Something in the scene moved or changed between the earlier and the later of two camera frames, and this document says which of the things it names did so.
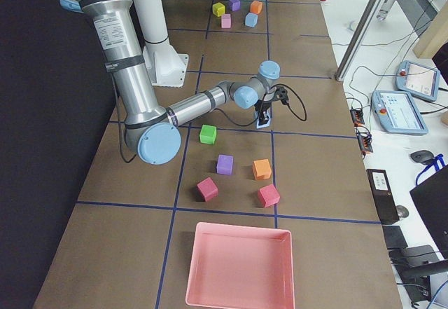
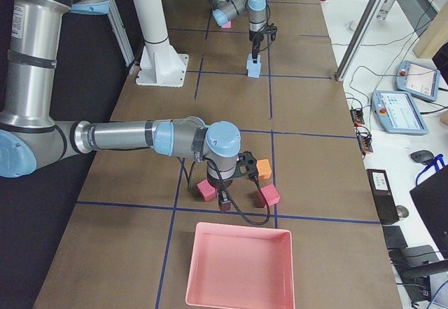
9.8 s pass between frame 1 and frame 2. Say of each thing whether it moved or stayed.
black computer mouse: stayed
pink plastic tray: stayed
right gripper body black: moved
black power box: stayed
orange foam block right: stayed
